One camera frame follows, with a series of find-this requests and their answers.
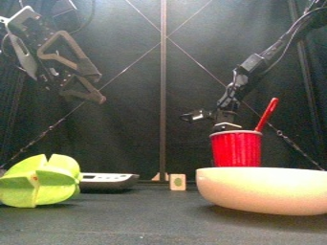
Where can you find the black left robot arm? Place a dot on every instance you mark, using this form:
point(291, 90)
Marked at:
point(55, 9)

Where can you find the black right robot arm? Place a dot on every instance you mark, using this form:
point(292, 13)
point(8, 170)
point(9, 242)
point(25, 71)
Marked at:
point(255, 65)

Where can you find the lime green toy squash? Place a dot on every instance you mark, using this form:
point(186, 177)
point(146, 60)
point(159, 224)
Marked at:
point(40, 180)

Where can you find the red plastic cup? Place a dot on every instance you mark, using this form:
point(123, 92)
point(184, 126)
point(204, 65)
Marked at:
point(236, 148)

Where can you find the red plastic spoon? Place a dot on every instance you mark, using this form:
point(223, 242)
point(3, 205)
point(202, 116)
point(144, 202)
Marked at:
point(267, 113)

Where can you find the small box with green dot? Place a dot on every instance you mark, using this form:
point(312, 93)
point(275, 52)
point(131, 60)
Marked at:
point(178, 182)

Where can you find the small yellow orange toy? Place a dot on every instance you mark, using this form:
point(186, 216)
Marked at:
point(155, 177)

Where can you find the white bowl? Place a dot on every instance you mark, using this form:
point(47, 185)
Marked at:
point(262, 190)

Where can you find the white toy kitchen scale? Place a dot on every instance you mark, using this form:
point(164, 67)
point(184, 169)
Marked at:
point(108, 181)

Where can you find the vertical metal frame pole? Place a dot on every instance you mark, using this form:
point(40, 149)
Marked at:
point(163, 79)

